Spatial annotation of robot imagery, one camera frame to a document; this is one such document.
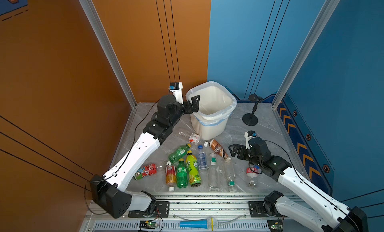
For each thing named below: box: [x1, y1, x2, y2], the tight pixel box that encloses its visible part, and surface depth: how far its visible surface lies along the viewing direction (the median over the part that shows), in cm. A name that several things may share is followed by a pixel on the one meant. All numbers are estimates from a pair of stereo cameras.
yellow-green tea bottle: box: [186, 150, 202, 188], surface depth 83 cm
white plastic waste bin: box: [185, 80, 237, 141], surface depth 91 cm
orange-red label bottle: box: [165, 160, 177, 192], surface depth 81 cm
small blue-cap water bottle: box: [197, 145, 207, 171], surface depth 87 cm
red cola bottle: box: [133, 163, 159, 181], surface depth 82 cm
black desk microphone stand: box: [242, 93, 263, 127], surface depth 111 cm
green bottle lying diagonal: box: [168, 143, 192, 164], surface depth 89 cm
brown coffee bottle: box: [209, 139, 232, 161], surface depth 91 cm
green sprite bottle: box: [176, 158, 189, 189], surface depth 82 cm
